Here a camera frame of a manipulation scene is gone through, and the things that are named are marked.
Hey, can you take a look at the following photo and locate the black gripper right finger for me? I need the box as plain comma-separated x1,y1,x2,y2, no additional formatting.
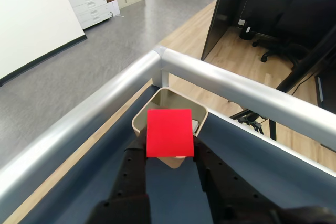
193,136,336,224

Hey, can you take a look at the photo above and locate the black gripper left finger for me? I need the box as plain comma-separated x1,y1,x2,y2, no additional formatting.
88,126,153,224

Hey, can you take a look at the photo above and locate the red cube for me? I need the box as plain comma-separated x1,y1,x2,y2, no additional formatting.
145,108,195,158

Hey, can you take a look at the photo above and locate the beige rounded box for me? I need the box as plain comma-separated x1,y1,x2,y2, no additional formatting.
131,87,209,169

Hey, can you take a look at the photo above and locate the white cardboard box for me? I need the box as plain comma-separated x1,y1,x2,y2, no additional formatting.
106,0,121,18

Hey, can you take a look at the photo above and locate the dark grey table mat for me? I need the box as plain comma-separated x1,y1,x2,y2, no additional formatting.
15,82,336,224

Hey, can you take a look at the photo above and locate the black stand with legs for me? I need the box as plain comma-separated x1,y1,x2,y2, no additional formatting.
229,108,278,141

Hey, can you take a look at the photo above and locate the small black waste bin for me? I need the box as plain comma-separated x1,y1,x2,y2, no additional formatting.
239,25,257,41

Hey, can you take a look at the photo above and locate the black desk partition panel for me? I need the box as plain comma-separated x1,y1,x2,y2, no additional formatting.
201,0,241,62

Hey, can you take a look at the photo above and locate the white office copier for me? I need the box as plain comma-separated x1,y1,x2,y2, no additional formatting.
56,0,121,30

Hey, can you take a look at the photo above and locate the white partition board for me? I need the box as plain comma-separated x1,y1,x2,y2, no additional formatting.
0,0,88,88

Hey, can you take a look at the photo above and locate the black office chair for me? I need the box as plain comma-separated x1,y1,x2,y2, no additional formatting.
251,0,336,70

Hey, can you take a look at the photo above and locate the silver table edge frame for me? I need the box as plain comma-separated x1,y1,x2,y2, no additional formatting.
207,108,336,180

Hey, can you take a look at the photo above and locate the silver aluminium rail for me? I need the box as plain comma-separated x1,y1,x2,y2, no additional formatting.
0,48,162,204
160,46,336,154

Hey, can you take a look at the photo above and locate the silver aluminium post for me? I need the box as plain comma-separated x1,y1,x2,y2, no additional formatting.
152,69,170,89

